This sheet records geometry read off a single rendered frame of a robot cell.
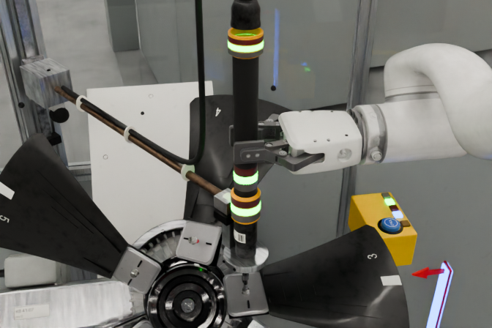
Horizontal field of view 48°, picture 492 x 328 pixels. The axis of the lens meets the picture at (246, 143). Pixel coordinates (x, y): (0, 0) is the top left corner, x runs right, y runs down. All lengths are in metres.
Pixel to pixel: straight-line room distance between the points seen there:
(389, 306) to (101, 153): 0.62
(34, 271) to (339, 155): 0.60
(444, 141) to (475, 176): 1.14
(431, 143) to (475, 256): 1.41
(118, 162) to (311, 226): 0.84
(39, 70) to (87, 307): 0.51
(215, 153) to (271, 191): 0.77
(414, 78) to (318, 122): 0.14
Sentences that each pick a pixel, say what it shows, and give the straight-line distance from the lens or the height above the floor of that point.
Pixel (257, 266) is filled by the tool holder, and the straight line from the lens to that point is 0.85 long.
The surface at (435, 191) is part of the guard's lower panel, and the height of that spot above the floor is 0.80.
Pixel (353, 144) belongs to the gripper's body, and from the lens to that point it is 0.75.
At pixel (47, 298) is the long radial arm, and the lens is 1.05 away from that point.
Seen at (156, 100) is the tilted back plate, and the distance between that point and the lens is 1.17.
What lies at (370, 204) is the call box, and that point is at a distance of 1.32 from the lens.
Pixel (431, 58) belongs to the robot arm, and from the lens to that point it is 0.73.
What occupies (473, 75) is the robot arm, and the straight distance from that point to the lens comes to 0.71.
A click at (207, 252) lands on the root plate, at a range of 0.90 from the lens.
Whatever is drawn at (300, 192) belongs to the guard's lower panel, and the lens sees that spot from 1.72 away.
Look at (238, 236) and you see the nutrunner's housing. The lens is 0.83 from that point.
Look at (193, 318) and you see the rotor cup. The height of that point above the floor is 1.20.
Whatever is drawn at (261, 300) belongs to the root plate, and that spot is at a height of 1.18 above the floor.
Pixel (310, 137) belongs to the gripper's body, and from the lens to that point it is 0.73.
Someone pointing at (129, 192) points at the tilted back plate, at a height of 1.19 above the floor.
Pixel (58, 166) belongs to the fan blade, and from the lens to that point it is 0.89.
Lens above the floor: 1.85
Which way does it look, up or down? 31 degrees down
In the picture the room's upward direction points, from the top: straight up
